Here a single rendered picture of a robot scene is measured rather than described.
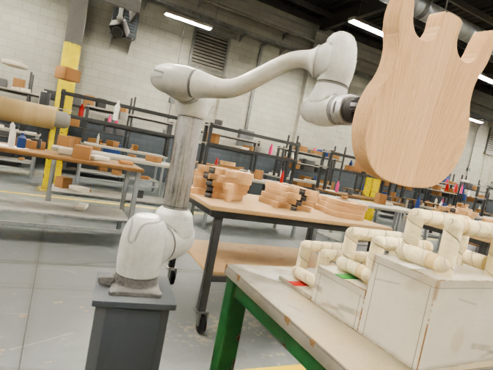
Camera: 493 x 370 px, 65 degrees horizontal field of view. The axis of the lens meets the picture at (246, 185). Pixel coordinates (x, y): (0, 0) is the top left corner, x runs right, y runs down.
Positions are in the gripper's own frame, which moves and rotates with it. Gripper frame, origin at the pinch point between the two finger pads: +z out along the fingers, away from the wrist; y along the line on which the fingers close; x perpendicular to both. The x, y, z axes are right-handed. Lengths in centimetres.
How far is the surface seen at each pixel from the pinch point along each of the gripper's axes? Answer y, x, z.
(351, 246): 9.5, -34.8, 0.4
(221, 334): 24, -70, -26
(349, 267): 11.4, -39.2, 3.1
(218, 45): -373, 286, -1082
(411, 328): 14, -43, 23
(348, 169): -484, -11, -525
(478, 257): -7.8, -30.1, 19.8
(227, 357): 22, -77, -24
